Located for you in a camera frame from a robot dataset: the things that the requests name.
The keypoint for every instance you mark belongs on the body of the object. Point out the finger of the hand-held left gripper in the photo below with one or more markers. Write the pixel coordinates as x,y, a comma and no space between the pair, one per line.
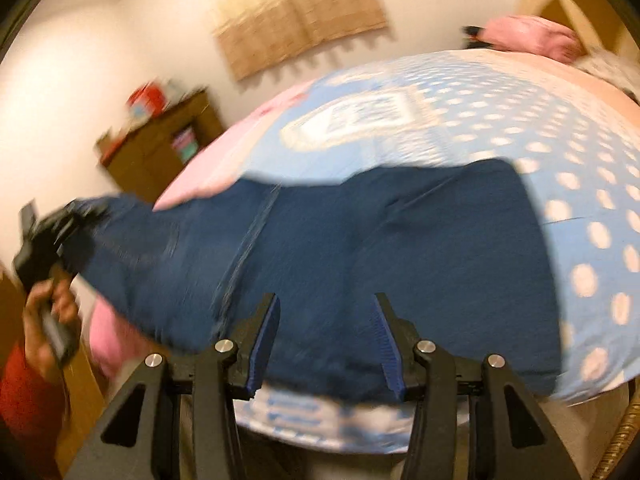
87,215

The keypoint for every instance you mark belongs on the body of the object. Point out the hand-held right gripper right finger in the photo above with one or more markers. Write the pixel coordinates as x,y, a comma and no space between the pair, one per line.
387,350

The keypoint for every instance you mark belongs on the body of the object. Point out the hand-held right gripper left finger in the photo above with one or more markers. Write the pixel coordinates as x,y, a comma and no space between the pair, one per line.
262,345

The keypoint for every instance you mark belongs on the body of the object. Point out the blue denim jeans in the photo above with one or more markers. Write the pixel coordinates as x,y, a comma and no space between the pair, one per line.
375,270

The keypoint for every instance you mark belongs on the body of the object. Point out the person's red sleeved left forearm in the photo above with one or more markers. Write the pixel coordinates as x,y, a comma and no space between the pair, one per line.
30,410

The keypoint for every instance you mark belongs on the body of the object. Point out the person's left hand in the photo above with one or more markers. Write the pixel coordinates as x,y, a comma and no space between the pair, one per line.
37,340

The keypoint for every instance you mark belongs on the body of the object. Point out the brown wooden cabinet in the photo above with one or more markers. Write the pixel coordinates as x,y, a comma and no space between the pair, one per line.
155,155

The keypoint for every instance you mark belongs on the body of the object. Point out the row of books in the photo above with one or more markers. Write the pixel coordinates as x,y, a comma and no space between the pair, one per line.
184,144

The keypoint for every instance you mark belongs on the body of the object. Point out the red gift bag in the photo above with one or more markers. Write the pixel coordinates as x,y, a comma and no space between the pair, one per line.
146,99

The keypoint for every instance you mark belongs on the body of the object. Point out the bed with patterned bedspread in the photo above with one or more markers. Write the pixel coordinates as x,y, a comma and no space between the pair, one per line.
450,120

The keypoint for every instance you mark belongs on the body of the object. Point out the wicker chair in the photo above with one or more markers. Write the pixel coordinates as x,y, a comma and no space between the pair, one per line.
620,440

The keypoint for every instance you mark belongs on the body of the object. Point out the beige patterned window curtain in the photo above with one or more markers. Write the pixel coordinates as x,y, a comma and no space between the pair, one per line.
295,10

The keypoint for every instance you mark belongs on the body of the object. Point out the dark clothes pile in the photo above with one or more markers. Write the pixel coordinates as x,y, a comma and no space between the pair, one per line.
474,37

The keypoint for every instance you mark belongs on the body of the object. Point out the folded pink quilt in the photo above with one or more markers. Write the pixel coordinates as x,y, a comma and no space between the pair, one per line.
535,37

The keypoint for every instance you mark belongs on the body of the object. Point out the heart print pillow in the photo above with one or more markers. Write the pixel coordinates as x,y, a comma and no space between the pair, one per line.
610,72

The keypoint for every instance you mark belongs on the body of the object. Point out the cream and brown headboard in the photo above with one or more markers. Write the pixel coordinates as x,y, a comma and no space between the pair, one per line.
565,5

